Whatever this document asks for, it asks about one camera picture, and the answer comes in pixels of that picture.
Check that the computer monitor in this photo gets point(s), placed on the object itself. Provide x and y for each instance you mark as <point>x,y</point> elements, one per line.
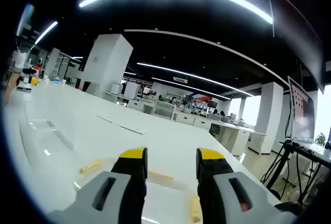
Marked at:
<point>302,110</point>

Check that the black tripod stand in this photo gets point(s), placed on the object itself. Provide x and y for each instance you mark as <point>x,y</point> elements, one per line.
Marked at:
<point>292,151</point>

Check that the white box appliance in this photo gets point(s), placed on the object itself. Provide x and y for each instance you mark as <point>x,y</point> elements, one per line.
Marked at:
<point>131,90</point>

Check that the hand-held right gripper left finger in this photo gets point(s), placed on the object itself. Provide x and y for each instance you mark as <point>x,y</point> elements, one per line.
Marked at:
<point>108,195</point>

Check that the potted green plant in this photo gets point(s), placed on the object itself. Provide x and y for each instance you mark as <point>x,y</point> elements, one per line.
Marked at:
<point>321,138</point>

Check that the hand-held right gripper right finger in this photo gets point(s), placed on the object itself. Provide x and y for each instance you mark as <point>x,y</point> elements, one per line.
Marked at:
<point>232,198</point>

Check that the white square pillar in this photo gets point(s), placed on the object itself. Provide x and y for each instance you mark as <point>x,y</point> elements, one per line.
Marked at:
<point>108,61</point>

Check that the small yellow object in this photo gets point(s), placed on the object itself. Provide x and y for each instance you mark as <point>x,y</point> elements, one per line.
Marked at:
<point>34,80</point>

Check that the white desks with drawers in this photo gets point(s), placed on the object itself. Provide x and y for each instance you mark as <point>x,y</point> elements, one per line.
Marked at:
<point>227,131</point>

